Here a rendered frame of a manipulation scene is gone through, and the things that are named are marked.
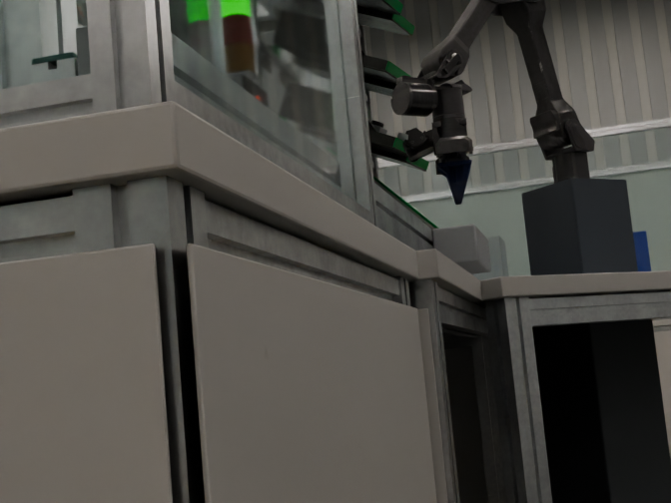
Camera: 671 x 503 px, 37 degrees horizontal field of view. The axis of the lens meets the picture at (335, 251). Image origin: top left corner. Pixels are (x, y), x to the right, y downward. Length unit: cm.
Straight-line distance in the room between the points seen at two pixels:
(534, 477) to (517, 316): 23
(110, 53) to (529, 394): 107
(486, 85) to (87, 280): 1035
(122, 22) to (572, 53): 1029
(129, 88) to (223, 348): 13
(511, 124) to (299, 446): 1008
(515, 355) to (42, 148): 108
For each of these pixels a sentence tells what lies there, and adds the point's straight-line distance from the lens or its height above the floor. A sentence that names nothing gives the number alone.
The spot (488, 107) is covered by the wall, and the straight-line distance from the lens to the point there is 1070.
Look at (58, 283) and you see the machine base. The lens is 45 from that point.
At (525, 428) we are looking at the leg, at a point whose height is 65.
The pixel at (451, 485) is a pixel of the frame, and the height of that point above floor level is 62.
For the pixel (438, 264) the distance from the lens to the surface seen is 104.
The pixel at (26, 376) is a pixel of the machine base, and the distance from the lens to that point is 46.
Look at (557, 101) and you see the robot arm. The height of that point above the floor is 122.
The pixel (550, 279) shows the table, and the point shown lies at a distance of 149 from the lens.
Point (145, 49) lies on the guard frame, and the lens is 49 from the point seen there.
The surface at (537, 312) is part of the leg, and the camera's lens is 151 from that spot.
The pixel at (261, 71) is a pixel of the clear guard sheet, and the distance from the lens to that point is 71.
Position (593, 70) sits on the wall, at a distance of 1072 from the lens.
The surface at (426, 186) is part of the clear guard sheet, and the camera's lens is 594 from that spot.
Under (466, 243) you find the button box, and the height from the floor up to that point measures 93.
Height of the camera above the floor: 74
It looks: 7 degrees up
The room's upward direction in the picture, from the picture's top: 5 degrees counter-clockwise
